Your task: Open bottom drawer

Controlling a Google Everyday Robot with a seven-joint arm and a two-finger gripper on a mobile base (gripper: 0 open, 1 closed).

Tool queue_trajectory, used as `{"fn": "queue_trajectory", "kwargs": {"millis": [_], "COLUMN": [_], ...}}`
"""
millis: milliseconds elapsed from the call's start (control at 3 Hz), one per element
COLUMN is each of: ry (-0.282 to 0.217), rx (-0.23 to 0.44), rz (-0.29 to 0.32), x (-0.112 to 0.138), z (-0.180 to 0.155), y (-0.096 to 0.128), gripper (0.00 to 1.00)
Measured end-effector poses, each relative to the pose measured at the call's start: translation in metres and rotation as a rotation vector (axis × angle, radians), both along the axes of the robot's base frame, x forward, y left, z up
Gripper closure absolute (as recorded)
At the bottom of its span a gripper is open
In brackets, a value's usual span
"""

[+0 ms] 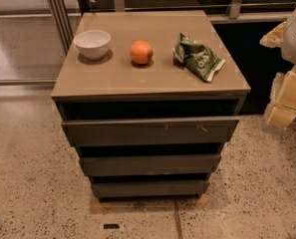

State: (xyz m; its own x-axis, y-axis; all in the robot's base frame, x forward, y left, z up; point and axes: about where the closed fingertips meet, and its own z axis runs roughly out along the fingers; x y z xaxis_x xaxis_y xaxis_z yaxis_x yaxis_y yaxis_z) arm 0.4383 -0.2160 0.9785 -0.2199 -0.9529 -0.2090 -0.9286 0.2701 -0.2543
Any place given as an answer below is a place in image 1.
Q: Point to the grey drawer cabinet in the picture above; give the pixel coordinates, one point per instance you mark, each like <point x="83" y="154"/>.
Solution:
<point x="116" y="88"/>

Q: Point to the grey middle drawer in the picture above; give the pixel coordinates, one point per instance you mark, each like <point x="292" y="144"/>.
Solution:
<point x="150" y="165"/>

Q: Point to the green crumpled chip bag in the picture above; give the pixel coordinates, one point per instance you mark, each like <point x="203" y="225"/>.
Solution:
<point x="197" y="58"/>

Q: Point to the grey drawer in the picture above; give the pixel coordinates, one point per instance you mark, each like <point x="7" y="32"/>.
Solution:
<point x="150" y="165"/>
<point x="155" y="188"/>
<point x="149" y="131"/>

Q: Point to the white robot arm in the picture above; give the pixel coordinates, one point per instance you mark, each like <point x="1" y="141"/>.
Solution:
<point x="288" y="48"/>

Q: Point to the grey top drawer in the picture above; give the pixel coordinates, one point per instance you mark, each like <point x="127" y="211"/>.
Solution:
<point x="149" y="131"/>

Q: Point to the orange fruit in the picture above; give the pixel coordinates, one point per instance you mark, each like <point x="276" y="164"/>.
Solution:
<point x="141" y="52"/>

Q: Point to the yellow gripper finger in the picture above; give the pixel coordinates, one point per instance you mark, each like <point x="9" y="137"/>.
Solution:
<point x="274" y="38"/>
<point x="280" y="118"/>

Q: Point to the grey bottom drawer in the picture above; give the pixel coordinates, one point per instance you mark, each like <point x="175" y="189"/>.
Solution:
<point x="155" y="188"/>

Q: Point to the white ceramic bowl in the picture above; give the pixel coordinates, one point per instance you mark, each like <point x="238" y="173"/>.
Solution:
<point x="93" y="44"/>

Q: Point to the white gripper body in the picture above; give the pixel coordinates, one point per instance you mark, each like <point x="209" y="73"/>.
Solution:
<point x="282" y="93"/>

